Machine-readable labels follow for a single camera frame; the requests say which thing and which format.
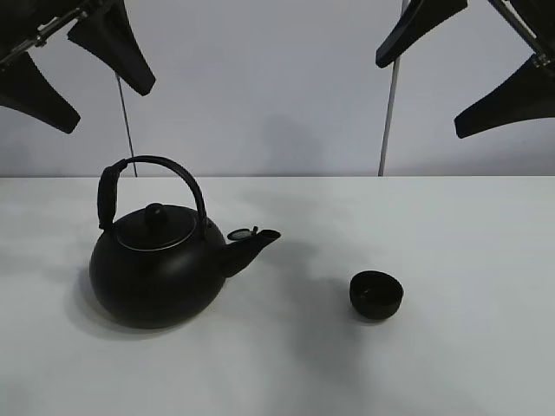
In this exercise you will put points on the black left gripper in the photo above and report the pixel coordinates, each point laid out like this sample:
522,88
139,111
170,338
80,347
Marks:
103,29

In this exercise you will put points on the black round teapot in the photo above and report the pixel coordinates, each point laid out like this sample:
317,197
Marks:
163,264

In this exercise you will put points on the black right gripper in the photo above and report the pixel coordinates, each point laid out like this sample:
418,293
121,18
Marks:
528,94

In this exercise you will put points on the small black teacup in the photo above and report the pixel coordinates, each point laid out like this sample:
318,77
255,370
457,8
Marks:
375,295

